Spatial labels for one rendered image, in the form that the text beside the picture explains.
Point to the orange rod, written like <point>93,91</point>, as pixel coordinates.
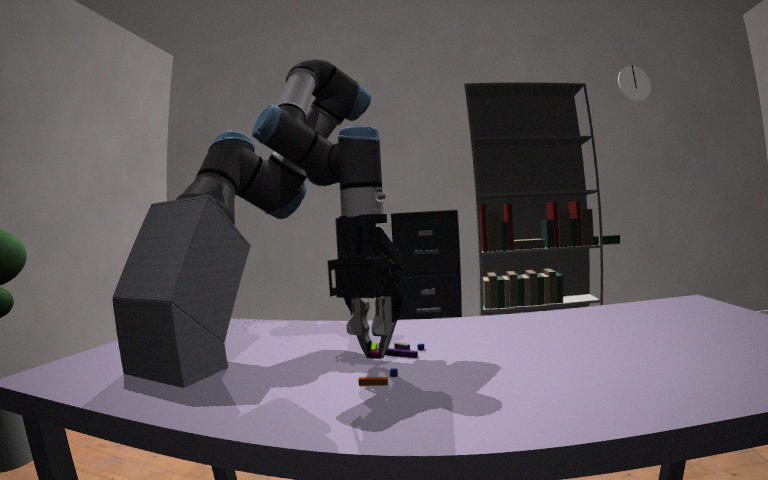
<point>373,381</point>

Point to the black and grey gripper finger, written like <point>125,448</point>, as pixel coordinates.
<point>387,312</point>
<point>358,324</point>

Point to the purple rod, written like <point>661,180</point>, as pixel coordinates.
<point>402,353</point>

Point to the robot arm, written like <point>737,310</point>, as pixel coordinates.
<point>275,186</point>

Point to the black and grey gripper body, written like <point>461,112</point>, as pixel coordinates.
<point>362,273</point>

